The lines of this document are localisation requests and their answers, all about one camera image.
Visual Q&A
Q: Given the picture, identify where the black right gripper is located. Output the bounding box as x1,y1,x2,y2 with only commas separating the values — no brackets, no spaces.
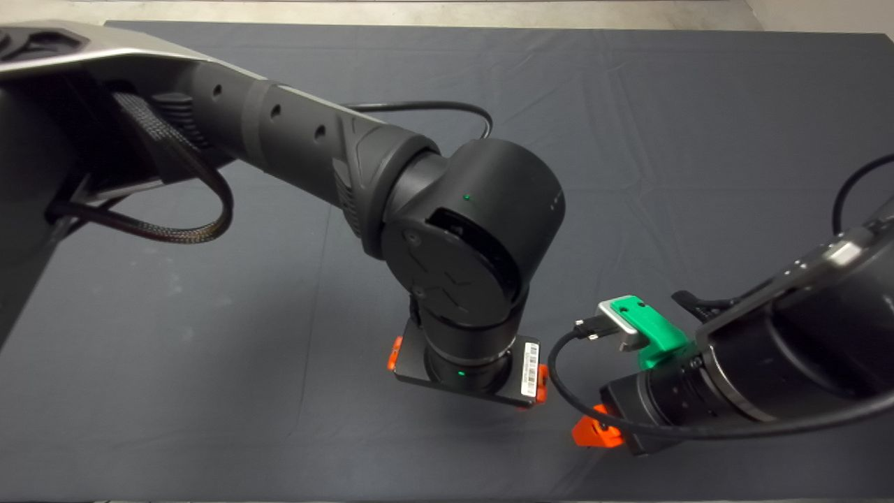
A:
571,358,706,457

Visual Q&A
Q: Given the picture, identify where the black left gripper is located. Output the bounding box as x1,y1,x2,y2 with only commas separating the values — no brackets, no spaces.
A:
388,318,551,409

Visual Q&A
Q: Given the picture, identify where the dark grey table cloth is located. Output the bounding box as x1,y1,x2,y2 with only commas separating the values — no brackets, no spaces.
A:
0,20,894,502

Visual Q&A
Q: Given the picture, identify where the silver camera box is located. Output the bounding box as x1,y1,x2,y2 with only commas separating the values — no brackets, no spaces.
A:
597,300,651,352

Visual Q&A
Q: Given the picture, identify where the bright green camera mount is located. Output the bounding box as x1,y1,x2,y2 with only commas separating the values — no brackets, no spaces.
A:
606,295,699,371

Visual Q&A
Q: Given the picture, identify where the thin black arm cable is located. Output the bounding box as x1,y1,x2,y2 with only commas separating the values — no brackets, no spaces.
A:
342,101,494,139

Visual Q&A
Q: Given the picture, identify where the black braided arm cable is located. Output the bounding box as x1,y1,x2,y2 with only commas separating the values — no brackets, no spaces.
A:
45,91,235,245

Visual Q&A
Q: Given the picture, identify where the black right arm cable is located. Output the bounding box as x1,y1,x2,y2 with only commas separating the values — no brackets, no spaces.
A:
831,154,894,236

